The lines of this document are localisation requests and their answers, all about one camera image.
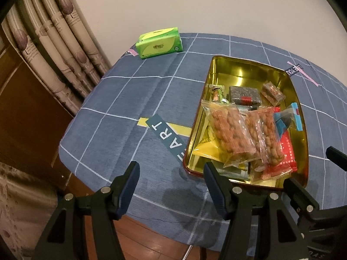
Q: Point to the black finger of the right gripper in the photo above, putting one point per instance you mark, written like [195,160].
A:
[337,157]
[303,197]

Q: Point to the brown cake pink packet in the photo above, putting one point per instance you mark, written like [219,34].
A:
[272,94]

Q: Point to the dark wooden cabinet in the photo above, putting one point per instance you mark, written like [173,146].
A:
[32,121]

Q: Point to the yellow snack bag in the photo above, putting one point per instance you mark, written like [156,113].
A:
[208,145]

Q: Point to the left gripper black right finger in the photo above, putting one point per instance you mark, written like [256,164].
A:
[278,236]

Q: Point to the red snack packet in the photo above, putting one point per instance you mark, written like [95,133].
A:
[288,164]

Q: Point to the grey sesame block packet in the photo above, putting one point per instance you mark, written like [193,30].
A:
[244,96]

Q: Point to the blue candy wrapper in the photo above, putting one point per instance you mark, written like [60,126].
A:
[287,118]

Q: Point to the blue checked tablecloth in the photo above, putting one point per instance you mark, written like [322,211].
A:
[105,136]

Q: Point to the small green snack packet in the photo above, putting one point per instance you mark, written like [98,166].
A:
[217,92]

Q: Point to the red gold toffee tin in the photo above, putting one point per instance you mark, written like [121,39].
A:
[229,71]

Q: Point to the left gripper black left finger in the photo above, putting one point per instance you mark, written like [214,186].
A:
[79,222]

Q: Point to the clear bag orange snacks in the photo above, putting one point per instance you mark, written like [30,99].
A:
[232,136]

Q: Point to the blue grey snack packet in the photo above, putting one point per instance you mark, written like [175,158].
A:
[233,172]

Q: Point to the green tissue pack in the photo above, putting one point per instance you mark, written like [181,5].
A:
[159,42]

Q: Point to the clear bag twisted snacks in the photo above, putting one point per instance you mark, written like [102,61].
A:
[262,128]

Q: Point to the beige patterned curtain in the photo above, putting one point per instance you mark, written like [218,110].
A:
[55,43]

